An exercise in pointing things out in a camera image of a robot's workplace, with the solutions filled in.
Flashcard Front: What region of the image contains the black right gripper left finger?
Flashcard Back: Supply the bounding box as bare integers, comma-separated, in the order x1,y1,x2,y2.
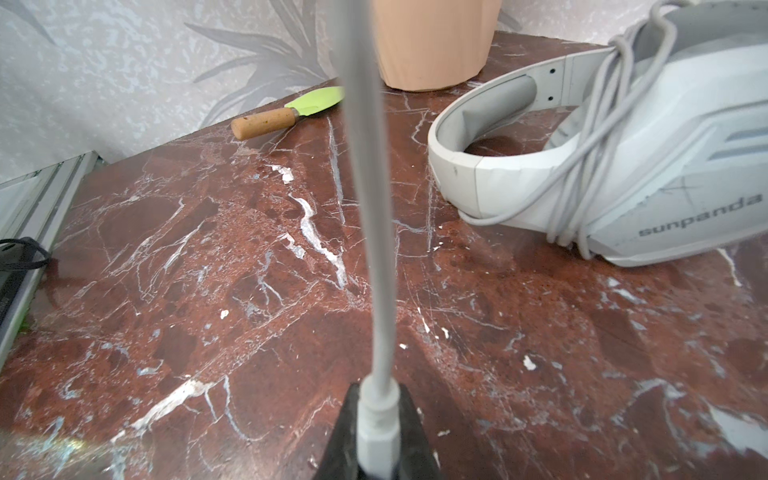
313,383,360,480

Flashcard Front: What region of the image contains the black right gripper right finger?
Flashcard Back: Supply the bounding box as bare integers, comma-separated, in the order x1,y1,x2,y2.
397,384,443,480

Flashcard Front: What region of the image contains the white headphones pair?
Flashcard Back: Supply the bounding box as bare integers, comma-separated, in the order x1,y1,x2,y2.
428,1,767,267

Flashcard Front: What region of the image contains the peach flower pot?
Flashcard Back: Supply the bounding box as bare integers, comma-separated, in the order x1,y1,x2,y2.
372,0,502,92

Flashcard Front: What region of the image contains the green trowel wooden handle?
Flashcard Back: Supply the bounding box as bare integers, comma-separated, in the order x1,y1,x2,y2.
230,86,344,141

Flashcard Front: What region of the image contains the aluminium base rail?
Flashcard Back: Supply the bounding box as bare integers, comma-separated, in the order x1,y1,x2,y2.
1,151,101,361

